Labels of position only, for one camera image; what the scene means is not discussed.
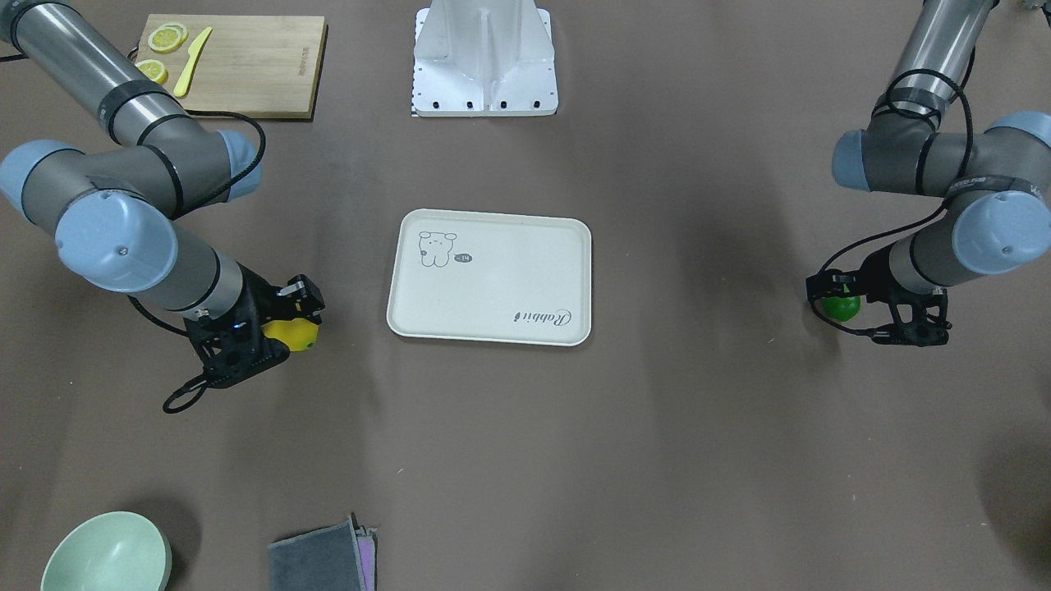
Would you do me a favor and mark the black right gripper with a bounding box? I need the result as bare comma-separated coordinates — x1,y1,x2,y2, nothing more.
184,274,326,390

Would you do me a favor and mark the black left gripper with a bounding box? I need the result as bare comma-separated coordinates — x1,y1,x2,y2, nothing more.
806,246,951,347

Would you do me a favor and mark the green lime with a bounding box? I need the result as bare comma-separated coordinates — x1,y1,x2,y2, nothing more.
819,296,862,323

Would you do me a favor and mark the yellow lemon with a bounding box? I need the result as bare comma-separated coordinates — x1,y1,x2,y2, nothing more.
262,318,320,352

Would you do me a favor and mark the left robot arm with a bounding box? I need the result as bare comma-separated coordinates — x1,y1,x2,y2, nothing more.
806,1,1050,346

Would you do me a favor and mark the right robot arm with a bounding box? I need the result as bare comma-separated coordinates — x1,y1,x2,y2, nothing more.
2,1,325,398

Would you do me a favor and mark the white rectangular tray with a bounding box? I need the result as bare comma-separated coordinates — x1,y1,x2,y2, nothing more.
386,208,592,347

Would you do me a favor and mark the bamboo cutting board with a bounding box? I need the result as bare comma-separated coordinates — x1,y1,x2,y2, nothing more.
137,14,328,120

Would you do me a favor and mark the yellow plastic knife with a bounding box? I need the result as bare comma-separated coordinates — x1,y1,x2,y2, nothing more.
172,26,213,99

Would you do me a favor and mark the grey folded cloth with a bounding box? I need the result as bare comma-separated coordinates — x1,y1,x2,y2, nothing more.
267,515,378,590

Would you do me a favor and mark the lemon slice lower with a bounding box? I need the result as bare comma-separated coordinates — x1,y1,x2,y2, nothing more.
135,59,169,85

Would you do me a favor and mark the light green bowl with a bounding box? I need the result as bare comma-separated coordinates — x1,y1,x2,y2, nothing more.
39,511,173,590

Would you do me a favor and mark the white metal mount base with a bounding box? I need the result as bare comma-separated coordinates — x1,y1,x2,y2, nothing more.
411,1,559,117

